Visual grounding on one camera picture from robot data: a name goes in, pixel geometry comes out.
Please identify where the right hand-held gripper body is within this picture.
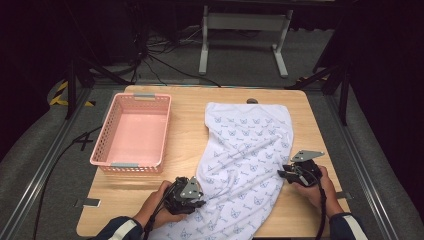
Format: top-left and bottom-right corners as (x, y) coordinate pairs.
(282, 149), (326, 188)

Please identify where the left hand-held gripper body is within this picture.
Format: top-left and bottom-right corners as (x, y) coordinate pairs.
(164, 175), (207, 216)

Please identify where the white patterned towel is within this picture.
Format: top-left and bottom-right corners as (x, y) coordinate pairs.
(148, 101), (295, 240)

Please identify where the pink perforated plastic basket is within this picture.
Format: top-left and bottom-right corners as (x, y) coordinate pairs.
(89, 92), (173, 174)

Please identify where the person's right hand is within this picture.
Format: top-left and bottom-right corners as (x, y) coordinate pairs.
(293, 165), (344, 218)

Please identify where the person's left hand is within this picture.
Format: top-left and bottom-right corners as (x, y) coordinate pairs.
(141, 179), (188, 231)

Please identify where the black tripod stand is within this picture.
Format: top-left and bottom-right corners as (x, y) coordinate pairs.
(64, 56), (134, 120)
(284, 63), (351, 127)

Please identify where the yellow black hazard tape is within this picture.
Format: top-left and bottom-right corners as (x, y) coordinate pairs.
(49, 80), (97, 108)

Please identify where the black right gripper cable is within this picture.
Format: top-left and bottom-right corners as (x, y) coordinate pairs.
(296, 166), (328, 240)

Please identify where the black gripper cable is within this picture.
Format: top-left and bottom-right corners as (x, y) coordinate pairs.
(142, 181), (178, 240)
(296, 166), (328, 240)

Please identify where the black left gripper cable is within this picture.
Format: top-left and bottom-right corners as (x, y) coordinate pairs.
(142, 181), (178, 240)

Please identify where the aluminium floor rail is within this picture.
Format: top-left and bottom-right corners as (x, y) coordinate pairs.
(0, 87), (93, 240)
(324, 94), (401, 240)

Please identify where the black floor cable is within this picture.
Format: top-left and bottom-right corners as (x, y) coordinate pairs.
(32, 124), (104, 240)

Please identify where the bundle of black cables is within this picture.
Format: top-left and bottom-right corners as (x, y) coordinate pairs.
(129, 26), (223, 88)

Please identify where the grey metal desk frame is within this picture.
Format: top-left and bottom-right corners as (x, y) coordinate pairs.
(198, 4), (294, 79)

